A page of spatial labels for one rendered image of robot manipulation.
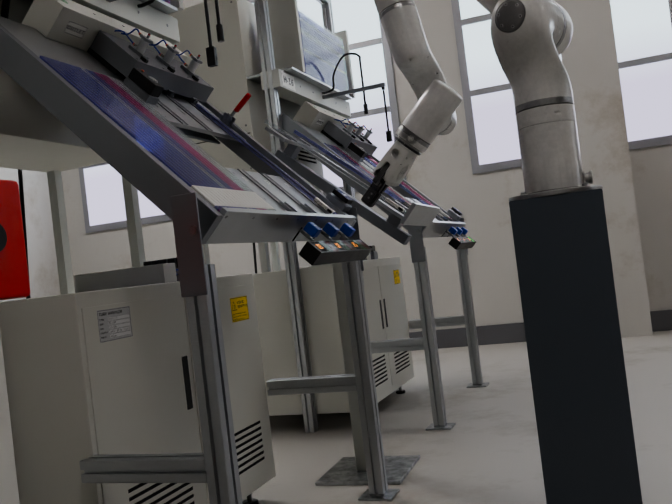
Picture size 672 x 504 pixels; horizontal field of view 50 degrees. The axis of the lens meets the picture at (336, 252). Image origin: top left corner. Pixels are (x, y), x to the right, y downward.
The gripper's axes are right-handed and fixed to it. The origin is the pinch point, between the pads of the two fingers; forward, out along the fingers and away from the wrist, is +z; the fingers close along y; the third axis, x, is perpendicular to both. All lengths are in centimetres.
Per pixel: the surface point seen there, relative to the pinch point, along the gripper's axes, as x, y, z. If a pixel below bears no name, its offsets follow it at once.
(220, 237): 2, -54, 14
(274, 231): 2.3, -34.3, 12.2
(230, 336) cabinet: 7, -6, 49
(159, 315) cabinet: 13, -35, 43
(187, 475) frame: -21, -64, 46
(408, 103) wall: 103, 293, -16
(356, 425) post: -28, 30, 60
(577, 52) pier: 32, 281, -97
